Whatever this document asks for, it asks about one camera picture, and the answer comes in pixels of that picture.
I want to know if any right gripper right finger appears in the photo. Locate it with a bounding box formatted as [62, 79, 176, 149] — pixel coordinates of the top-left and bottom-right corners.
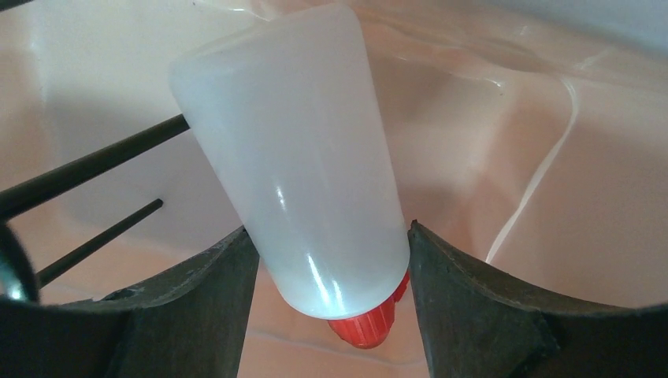
[408, 222, 667, 377]

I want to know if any pink plastic storage box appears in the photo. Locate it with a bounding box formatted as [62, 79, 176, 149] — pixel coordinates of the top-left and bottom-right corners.
[1, 1, 667, 377]

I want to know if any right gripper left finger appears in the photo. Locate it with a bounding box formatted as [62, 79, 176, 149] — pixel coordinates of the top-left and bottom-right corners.
[1, 228, 258, 377]

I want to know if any white bottle red cap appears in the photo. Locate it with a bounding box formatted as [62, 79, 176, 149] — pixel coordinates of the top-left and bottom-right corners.
[169, 3, 410, 349]

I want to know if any black wire ring stand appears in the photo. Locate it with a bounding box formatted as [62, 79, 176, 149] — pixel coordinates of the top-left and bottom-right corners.
[1, 115, 189, 303]

